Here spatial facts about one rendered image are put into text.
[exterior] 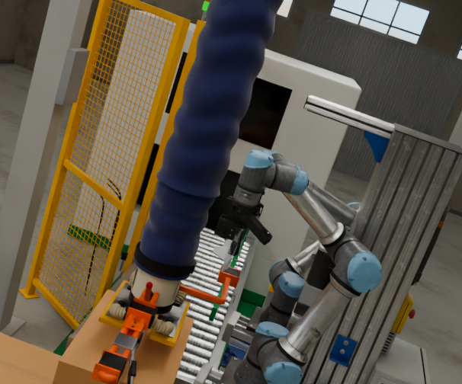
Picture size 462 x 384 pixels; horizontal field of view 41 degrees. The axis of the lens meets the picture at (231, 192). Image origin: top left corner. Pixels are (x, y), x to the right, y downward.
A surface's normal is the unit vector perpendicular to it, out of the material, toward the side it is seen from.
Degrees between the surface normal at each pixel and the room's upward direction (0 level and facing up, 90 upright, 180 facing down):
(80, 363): 0
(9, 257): 90
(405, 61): 90
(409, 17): 90
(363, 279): 83
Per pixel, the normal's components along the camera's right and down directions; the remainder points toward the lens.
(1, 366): 0.31, -0.91
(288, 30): -0.23, 0.20
